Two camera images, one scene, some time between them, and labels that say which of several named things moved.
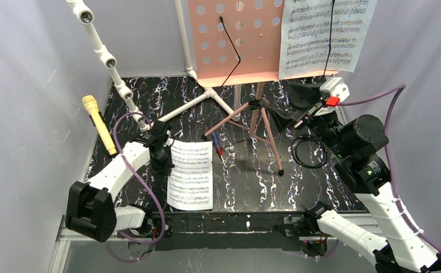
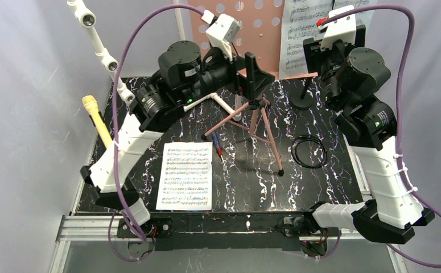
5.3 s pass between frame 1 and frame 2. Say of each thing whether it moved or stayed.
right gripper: moved
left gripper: moved
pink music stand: stayed
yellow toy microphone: stayed
